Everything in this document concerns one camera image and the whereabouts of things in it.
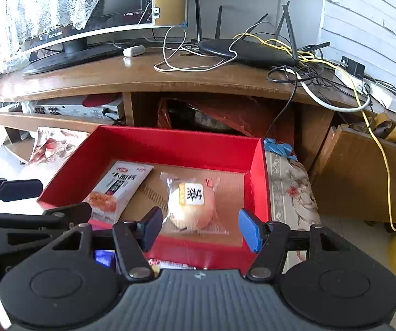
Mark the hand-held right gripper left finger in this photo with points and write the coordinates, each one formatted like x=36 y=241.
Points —
x=151 y=229

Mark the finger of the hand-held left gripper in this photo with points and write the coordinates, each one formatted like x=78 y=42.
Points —
x=20 y=189
x=63 y=213

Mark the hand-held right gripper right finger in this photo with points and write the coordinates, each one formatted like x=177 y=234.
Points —
x=249 y=229

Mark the red white snack packet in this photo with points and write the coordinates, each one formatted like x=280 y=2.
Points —
x=170 y=264

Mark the shiny blue wafer packet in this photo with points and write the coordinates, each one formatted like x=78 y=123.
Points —
x=104 y=258

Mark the red cardboard box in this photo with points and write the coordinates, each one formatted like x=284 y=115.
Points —
x=170 y=144

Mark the clear round cake packet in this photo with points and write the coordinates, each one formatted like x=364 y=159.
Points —
x=191 y=210

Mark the blue crumpled plastic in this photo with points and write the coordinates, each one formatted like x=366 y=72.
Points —
x=279 y=148

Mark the silver media player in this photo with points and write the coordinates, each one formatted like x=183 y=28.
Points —
x=73 y=110

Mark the red plastic bag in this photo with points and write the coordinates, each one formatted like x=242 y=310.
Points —
x=246 y=117

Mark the red round paddle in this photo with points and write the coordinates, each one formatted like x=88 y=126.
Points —
x=98 y=100

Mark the wooden television stand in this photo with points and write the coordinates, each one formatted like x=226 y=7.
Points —
x=115 y=76

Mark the white adapter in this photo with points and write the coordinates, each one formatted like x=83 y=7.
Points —
x=134 y=51

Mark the black router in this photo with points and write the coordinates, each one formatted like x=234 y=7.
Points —
x=239 y=50

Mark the white lace cloth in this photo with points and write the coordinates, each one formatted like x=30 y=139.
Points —
x=46 y=3

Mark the white power strip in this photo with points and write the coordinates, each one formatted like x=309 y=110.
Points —
x=391 y=101

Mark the black plug adapter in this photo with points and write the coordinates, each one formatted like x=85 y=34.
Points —
x=353 y=65

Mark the white stacked boards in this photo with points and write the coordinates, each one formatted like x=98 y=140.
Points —
x=367 y=20

